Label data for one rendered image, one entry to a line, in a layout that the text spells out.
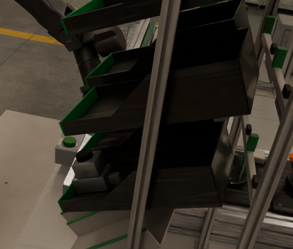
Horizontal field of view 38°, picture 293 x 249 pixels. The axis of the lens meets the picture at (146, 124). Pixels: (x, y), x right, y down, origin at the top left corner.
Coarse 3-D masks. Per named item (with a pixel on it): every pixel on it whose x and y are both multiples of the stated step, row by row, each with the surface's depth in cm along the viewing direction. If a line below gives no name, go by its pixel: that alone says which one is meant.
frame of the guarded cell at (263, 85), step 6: (126, 24) 189; (138, 24) 239; (126, 30) 190; (126, 36) 192; (132, 36) 223; (126, 42) 196; (126, 48) 209; (258, 84) 196; (264, 84) 195; (270, 84) 195; (270, 90) 197
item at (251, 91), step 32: (224, 32) 62; (192, 64) 66; (224, 64) 51; (256, 64) 62; (96, 96) 74; (128, 96) 57; (192, 96) 54; (224, 96) 53; (64, 128) 64; (96, 128) 62; (128, 128) 60
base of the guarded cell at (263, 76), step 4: (264, 52) 236; (264, 56) 231; (264, 60) 226; (264, 64) 222; (260, 68) 217; (264, 68) 218; (260, 72) 213; (264, 72) 213; (260, 76) 209; (264, 76) 209; (292, 76) 214; (260, 80) 205; (264, 80) 206; (268, 80) 206; (292, 80) 210; (292, 84) 205; (256, 88) 197; (256, 92) 193; (260, 92) 194; (264, 92) 194; (268, 92) 195; (272, 92) 195; (268, 96) 192; (272, 96) 192
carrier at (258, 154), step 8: (240, 152) 133; (256, 152) 130; (240, 160) 126; (256, 160) 129; (264, 160) 129; (232, 168) 122; (240, 168) 122; (256, 168) 127; (232, 176) 119; (240, 176) 116; (232, 184) 117; (240, 184) 118; (232, 192) 116; (240, 192) 117; (248, 192) 117; (224, 200) 114; (232, 200) 114; (240, 200) 114; (248, 200) 114
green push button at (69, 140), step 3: (66, 138) 127; (69, 138) 127; (72, 138) 127; (63, 141) 126; (66, 141) 126; (69, 141) 126; (72, 141) 126; (75, 141) 127; (66, 144) 125; (69, 144) 125; (72, 144) 125
